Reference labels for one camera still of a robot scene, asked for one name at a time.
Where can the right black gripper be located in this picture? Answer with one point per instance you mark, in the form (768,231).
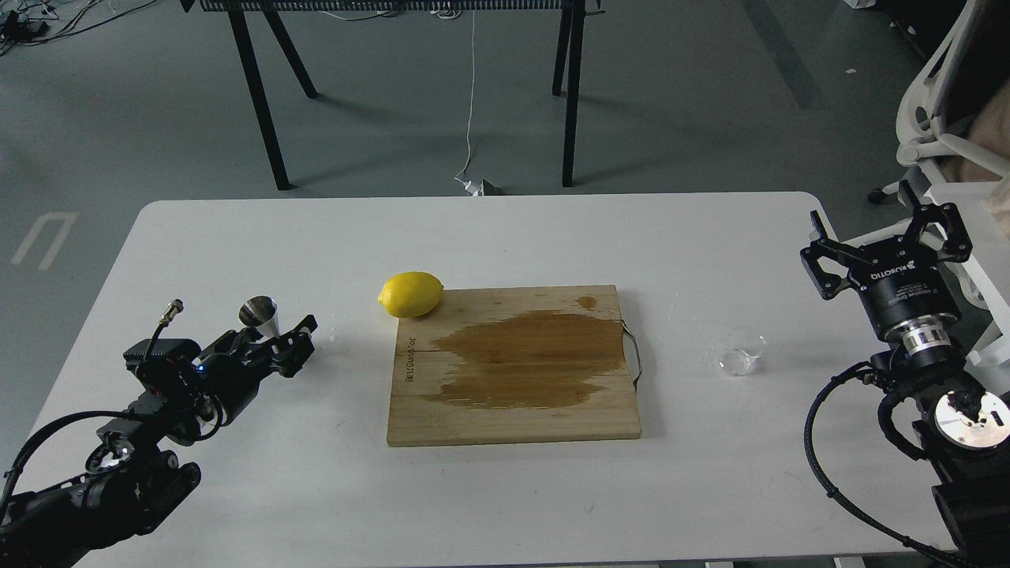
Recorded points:
(907,292)

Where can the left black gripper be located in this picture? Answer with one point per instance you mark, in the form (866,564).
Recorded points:
(213,386)

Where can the steel jigger measuring cup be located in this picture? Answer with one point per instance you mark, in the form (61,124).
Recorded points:
(260,313)

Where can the small clear glass cup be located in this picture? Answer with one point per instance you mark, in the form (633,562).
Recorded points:
(740,351)

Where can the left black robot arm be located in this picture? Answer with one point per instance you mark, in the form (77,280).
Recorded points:
(130,485)

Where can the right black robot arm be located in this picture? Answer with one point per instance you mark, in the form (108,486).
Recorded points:
(932,408)

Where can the yellow lemon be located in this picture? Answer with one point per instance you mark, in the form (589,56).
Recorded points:
(410,294)

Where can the wooden cutting board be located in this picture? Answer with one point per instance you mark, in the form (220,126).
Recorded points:
(513,365)

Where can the black metal frame table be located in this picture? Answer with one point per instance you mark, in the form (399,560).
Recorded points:
(382,60)

